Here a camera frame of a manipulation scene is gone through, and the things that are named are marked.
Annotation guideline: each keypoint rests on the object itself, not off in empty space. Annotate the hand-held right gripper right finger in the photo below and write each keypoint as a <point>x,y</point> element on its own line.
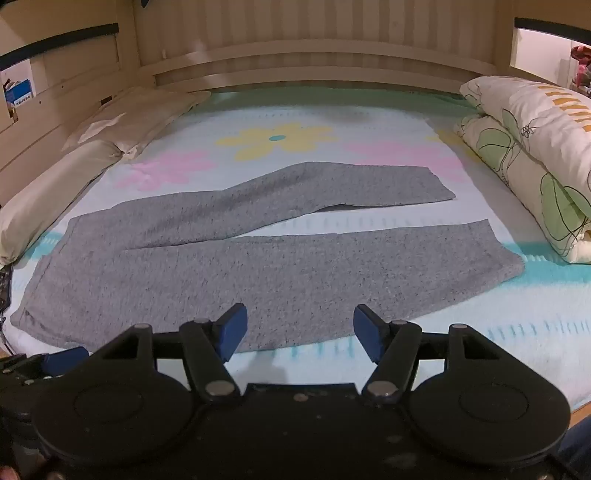
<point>367,328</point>

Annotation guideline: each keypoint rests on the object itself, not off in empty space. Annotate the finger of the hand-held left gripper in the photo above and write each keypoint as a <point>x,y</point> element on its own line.
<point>64,361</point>

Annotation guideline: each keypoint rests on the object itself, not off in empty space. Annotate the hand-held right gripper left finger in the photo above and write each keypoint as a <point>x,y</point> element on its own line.
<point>233,330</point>

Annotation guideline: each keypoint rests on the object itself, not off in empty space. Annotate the grey pants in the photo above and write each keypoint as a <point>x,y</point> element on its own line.
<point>184,267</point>

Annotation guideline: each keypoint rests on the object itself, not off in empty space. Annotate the dark patterned cloth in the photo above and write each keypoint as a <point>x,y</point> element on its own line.
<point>4,295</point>

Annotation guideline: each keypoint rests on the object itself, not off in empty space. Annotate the long beige pillow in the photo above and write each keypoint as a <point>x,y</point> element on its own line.
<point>51,189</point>

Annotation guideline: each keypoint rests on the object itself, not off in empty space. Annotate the floral bed sheet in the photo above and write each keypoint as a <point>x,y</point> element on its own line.
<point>277,138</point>

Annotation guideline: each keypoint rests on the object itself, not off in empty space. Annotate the flat cream pillow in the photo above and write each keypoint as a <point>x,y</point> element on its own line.
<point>134,115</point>

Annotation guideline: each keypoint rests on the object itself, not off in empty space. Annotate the person's blue clothing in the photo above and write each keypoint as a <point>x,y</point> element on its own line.
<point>575,450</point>

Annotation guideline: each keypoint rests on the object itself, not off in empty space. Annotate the folded floral quilt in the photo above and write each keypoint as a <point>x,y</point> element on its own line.
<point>531,138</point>

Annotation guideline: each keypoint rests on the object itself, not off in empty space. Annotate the blue box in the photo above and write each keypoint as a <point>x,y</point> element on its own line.
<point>18,87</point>

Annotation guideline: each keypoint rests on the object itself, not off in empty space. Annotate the black shelf trim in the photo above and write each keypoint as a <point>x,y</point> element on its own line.
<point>554,26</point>
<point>60,39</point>

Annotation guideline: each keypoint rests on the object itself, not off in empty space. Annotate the pink toy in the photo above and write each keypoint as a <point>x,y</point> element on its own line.
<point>582,64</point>

